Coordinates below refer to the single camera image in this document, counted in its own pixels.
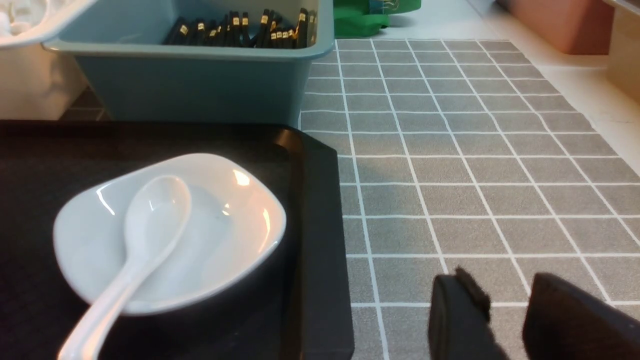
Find teal plastic chopstick bin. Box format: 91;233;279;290
43;0;335;127

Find black chopsticks bundle gold bands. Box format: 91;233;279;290
161;7;319;50

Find green cloth bag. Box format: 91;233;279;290
333;0;422;39

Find small white square dish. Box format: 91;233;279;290
52;153;287;316

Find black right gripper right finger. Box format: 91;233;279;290
522;272;640;360

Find black plastic serving tray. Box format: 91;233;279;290
0;120;355;360

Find grey grid table mat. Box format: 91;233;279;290
60;39;640;360

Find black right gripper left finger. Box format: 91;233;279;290
428;266;508;360

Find white plastic spoon bin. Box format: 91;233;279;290
0;0;93;121

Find white ceramic soup spoon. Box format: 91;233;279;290
57;175;192;360

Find pink plastic bin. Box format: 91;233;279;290
497;0;615;56

